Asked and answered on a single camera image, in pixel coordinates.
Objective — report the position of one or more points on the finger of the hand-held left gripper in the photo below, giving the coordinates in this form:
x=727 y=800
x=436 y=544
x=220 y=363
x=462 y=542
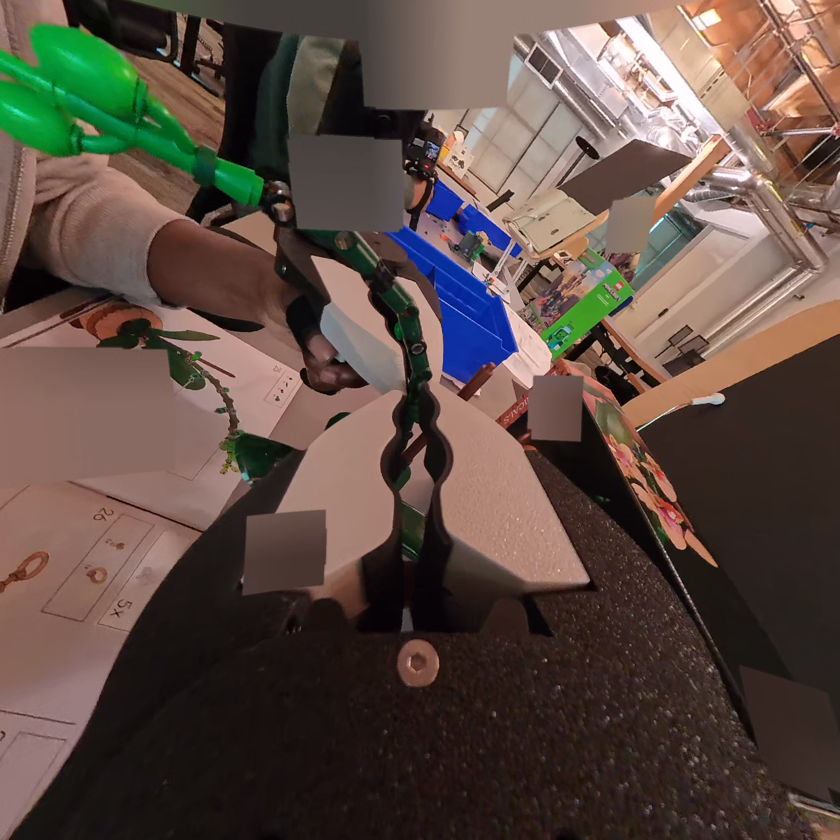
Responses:
x=430 y=315
x=361 y=334

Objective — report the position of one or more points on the tilted black board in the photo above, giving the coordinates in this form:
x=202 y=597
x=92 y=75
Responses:
x=623 y=174

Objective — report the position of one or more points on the black action camera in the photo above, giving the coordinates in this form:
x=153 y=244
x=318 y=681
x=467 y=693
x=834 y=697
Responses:
x=425 y=151

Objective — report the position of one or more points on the white paper sheet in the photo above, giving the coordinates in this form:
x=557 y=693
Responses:
x=531 y=354

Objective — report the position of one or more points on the green toy set box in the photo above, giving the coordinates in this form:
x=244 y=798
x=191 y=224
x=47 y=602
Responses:
x=584 y=302

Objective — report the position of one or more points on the small blue bin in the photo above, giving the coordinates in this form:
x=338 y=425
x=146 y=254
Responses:
x=446 y=197

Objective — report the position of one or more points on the small black framed sign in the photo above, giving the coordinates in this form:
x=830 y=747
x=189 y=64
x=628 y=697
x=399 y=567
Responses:
x=676 y=341
x=695 y=351

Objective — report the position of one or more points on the person's left forearm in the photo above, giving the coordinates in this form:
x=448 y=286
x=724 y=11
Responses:
x=85 y=223

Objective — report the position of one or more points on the instruction booklet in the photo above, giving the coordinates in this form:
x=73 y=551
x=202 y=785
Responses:
x=65 y=558

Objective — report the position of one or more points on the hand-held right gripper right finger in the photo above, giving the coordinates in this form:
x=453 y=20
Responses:
x=499 y=512

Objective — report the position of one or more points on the dark green garment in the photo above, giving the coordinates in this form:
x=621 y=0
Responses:
x=275 y=98

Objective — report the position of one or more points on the wooden table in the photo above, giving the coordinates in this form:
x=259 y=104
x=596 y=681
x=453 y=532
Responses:
x=630 y=354

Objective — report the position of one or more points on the brown brick rod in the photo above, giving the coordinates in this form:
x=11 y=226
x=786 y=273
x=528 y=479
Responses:
x=476 y=384

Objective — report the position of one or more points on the silver ventilation duct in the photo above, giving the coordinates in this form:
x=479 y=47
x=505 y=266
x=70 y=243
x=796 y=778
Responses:
x=774 y=190

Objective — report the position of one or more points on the green brick plant stem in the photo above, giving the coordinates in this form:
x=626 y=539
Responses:
x=410 y=325

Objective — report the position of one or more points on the black floor lamp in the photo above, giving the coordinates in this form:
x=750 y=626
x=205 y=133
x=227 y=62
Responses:
x=586 y=145

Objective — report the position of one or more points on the pale green chair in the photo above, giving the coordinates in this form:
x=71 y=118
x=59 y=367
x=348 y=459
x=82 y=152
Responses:
x=551 y=216

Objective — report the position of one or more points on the person's left hand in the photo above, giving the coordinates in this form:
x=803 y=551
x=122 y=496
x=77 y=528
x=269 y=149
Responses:
x=223 y=282

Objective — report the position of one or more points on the orchid brick set box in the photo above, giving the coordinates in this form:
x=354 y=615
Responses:
x=656 y=479

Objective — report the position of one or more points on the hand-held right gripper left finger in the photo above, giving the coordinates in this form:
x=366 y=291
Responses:
x=354 y=485

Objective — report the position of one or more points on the blue plastic bin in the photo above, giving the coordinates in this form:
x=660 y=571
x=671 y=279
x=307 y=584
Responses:
x=472 y=315

